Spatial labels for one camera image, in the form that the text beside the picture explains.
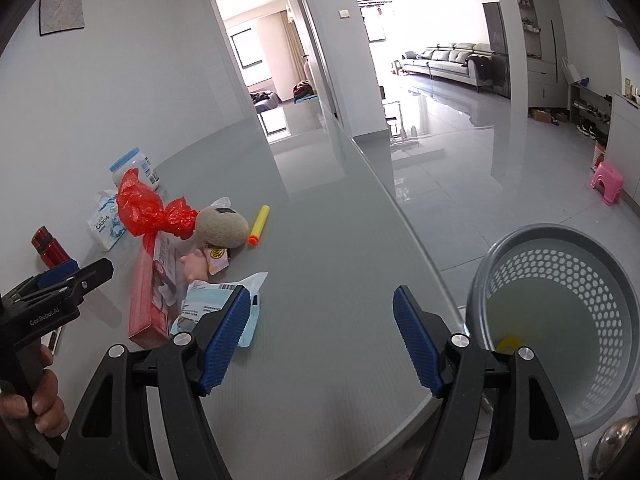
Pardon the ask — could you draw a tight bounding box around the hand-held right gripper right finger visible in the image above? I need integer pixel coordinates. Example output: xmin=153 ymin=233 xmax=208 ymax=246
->
xmin=392 ymin=285 xmax=586 ymax=480

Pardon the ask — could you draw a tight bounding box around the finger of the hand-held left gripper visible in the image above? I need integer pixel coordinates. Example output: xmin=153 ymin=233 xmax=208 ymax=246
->
xmin=9 ymin=258 xmax=115 ymax=314
xmin=37 ymin=259 xmax=81 ymax=287

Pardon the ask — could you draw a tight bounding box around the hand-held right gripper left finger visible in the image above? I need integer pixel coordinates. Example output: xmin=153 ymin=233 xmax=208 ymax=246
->
xmin=55 ymin=285 xmax=252 ymax=480

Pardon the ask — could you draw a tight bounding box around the blue face mask package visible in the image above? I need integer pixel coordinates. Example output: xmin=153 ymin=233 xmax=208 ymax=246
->
xmin=170 ymin=271 xmax=270 ymax=349

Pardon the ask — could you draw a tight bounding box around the red box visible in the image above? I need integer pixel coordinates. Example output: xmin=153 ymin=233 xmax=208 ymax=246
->
xmin=127 ymin=232 xmax=187 ymax=349

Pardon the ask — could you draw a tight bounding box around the pink yellow snack packet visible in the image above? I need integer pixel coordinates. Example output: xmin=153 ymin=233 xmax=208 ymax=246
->
xmin=205 ymin=244 xmax=231 ymax=276

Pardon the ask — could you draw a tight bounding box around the pink pig toy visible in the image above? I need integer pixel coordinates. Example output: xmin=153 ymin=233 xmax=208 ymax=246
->
xmin=178 ymin=252 xmax=213 ymax=281

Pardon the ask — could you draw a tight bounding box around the red plastic bag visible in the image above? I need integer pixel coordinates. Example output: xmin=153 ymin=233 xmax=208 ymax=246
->
xmin=116 ymin=168 xmax=201 ymax=240

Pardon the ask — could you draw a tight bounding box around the beige plush ball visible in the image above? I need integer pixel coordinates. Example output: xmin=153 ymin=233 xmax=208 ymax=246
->
xmin=193 ymin=204 xmax=249 ymax=250

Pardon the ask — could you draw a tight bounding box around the yellow foam dart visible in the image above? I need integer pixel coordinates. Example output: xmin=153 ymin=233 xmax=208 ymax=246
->
xmin=247 ymin=205 xmax=271 ymax=247

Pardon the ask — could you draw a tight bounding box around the grey perforated waste basket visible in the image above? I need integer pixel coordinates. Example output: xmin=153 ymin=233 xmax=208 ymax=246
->
xmin=465 ymin=223 xmax=640 ymax=439

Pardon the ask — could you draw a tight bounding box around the person's left hand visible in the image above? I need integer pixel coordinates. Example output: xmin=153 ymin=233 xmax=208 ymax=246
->
xmin=0 ymin=345 xmax=69 ymax=442

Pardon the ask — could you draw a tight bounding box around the red metal bottle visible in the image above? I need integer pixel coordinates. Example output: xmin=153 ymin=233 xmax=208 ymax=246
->
xmin=31 ymin=226 xmax=71 ymax=269

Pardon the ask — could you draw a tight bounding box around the white blue tissue pack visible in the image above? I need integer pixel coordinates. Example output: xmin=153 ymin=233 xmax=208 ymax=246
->
xmin=86 ymin=189 xmax=132 ymax=253

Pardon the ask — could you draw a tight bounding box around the white jar with blue lid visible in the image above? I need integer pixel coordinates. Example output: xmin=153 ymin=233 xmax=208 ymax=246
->
xmin=109 ymin=147 xmax=162 ymax=192

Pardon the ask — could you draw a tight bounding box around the metal bowl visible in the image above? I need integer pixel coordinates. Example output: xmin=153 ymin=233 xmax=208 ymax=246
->
xmin=590 ymin=415 xmax=640 ymax=480

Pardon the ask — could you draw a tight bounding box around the bed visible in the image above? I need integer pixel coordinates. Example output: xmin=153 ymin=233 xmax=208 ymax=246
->
xmin=250 ymin=91 xmax=281 ymax=114

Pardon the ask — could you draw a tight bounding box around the pink plastic stool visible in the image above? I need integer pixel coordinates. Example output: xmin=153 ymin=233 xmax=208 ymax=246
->
xmin=590 ymin=161 xmax=626 ymax=206

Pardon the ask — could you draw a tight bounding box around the grey sofa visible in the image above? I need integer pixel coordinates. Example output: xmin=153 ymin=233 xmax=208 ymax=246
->
xmin=401 ymin=42 xmax=494 ymax=92

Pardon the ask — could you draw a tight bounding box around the shoe rack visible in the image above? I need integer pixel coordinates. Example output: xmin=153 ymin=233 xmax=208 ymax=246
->
xmin=570 ymin=82 xmax=614 ymax=141

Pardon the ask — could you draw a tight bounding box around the dark tall cabinet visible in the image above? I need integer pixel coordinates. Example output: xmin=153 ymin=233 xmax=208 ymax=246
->
xmin=482 ymin=2 xmax=512 ymax=100

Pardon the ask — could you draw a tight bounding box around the white paper bag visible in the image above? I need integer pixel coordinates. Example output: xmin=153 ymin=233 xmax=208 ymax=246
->
xmin=560 ymin=57 xmax=584 ymax=86

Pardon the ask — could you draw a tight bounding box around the wall poster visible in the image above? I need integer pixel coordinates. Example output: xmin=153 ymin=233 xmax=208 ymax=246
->
xmin=39 ymin=0 xmax=85 ymax=37

